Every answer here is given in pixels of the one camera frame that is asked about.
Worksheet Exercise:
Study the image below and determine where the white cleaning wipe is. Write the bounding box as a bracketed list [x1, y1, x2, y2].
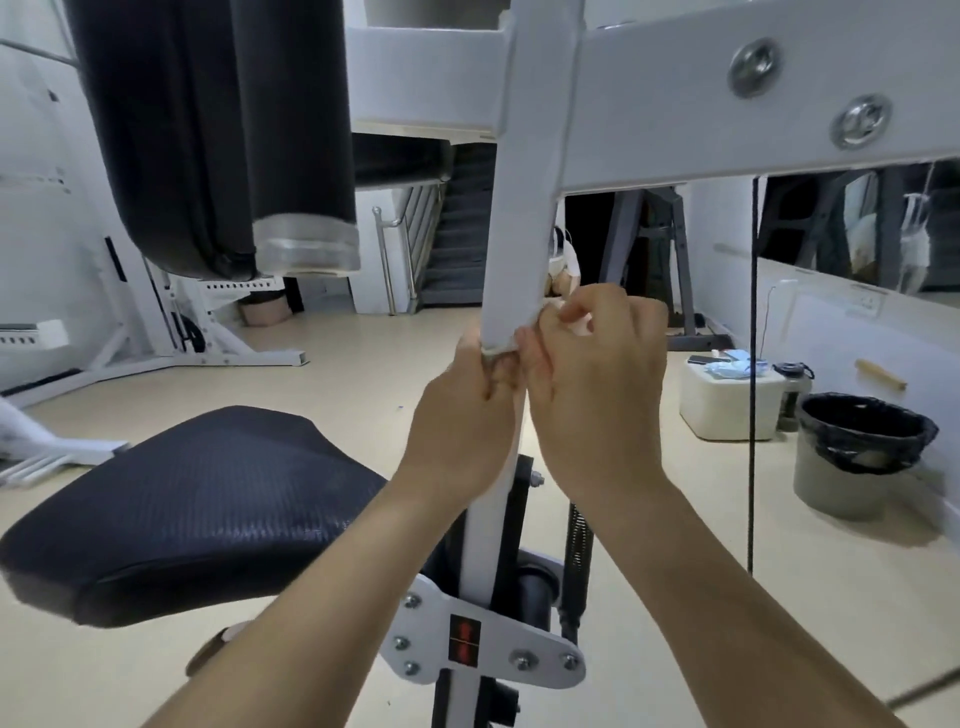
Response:
[479, 298, 594, 358]

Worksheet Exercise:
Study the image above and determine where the white gym machine frame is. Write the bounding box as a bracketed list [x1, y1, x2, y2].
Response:
[0, 0, 960, 728]

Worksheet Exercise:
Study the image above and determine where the trash bin with black bag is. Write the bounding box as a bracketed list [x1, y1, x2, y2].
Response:
[793, 392, 940, 523]

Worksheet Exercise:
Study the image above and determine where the dark grey gym machine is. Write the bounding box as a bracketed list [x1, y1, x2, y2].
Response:
[599, 187, 723, 354]

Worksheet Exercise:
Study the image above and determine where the person's left forearm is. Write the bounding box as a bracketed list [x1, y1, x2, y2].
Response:
[142, 479, 481, 728]

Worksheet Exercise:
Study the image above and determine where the black padded arm rest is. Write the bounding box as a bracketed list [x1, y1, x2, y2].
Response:
[63, 0, 260, 283]
[352, 134, 455, 189]

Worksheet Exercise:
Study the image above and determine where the person's right hand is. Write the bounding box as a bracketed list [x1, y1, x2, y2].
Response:
[515, 283, 670, 513]

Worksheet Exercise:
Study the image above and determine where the blue dotted wet wipes packet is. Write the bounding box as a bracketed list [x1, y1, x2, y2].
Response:
[704, 348, 770, 380]

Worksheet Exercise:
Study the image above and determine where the dark water bottle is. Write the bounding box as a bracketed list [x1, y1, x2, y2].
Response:
[772, 361, 815, 433]

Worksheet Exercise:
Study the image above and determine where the black padded seat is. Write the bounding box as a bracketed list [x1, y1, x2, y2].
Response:
[0, 406, 391, 630]

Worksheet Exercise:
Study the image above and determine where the person's left hand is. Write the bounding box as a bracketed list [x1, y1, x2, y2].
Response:
[393, 329, 528, 520]

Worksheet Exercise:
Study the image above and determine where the person's right forearm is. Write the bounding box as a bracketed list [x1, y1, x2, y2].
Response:
[588, 479, 913, 728]

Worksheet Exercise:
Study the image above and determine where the thin black steel cable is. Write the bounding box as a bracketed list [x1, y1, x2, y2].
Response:
[748, 173, 761, 575]

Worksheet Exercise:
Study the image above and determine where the small wooden block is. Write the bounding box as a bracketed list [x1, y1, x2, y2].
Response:
[854, 358, 909, 391]

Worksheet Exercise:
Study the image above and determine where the cream white storage box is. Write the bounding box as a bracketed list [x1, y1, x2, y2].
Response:
[680, 363, 789, 442]

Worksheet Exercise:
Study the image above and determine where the black foam handle grip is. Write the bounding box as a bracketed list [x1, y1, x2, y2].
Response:
[251, 0, 361, 277]

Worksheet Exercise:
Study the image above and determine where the grey staircase with railing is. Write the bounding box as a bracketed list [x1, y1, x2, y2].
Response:
[374, 142, 500, 313]

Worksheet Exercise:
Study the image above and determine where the white power rack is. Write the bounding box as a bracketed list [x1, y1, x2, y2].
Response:
[0, 172, 310, 410]

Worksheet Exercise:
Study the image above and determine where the brown woven bin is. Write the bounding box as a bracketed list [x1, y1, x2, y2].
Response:
[239, 292, 290, 328]

